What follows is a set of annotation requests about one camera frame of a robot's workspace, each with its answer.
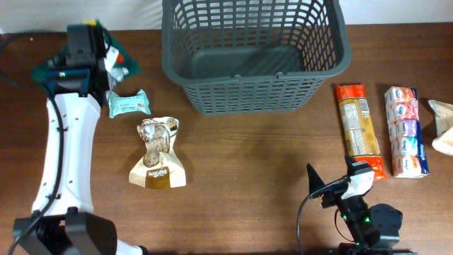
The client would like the green Nescafe coffee bag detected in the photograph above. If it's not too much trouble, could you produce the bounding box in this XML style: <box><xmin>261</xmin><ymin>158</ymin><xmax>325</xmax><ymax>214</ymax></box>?
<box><xmin>31</xmin><ymin>30</ymin><xmax>141</xmax><ymax>82</ymax></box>

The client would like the teal snack packet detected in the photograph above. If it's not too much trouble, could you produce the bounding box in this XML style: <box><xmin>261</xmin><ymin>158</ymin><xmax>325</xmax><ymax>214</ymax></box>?
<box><xmin>108</xmin><ymin>89</ymin><xmax>151</xmax><ymax>118</ymax></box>

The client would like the beige brown snack pouch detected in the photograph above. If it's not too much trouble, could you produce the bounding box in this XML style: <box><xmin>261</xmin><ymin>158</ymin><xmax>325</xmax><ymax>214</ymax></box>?
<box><xmin>129</xmin><ymin>116</ymin><xmax>187</xmax><ymax>189</ymax></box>

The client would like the multicolour tissue packet bundle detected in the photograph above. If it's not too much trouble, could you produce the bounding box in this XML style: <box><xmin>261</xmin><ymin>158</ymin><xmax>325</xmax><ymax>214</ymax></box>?
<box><xmin>384</xmin><ymin>86</ymin><xmax>430</xmax><ymax>179</ymax></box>

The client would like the right camera cable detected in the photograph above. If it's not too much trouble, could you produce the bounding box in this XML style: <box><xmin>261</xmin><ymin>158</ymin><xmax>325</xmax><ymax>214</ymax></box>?
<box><xmin>296</xmin><ymin>178</ymin><xmax>350</xmax><ymax>255</ymax></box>

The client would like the orange biscuit roll pack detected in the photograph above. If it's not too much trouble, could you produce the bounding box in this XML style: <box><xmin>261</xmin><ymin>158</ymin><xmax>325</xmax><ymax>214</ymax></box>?
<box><xmin>336</xmin><ymin>84</ymin><xmax>388</xmax><ymax>181</ymax></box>

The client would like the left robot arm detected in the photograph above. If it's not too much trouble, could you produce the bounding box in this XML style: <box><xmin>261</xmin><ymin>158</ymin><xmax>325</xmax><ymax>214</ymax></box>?
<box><xmin>8</xmin><ymin>23</ymin><xmax>148</xmax><ymax>254</ymax></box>

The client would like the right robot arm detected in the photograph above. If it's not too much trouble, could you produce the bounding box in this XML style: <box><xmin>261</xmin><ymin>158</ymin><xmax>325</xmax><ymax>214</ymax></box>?
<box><xmin>297</xmin><ymin>155</ymin><xmax>412</xmax><ymax>255</ymax></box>

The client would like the cream crumpled bag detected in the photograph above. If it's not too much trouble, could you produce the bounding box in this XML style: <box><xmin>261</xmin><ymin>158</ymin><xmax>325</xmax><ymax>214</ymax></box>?
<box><xmin>428</xmin><ymin>100</ymin><xmax>452</xmax><ymax>156</ymax></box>

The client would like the grey plastic lattice basket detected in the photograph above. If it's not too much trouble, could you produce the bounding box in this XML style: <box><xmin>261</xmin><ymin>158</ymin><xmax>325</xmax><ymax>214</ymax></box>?
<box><xmin>161</xmin><ymin>0</ymin><xmax>351</xmax><ymax>115</ymax></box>

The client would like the left camera cable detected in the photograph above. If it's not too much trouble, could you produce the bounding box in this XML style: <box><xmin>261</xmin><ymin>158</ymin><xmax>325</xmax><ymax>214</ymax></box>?
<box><xmin>0</xmin><ymin>31</ymin><xmax>68</xmax><ymax>255</ymax></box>

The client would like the camera cable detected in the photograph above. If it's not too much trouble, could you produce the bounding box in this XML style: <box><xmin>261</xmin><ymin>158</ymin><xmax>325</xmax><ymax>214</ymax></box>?
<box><xmin>296</xmin><ymin>178</ymin><xmax>350</xmax><ymax>255</ymax></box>
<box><xmin>0</xmin><ymin>31</ymin><xmax>68</xmax><ymax>255</ymax></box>

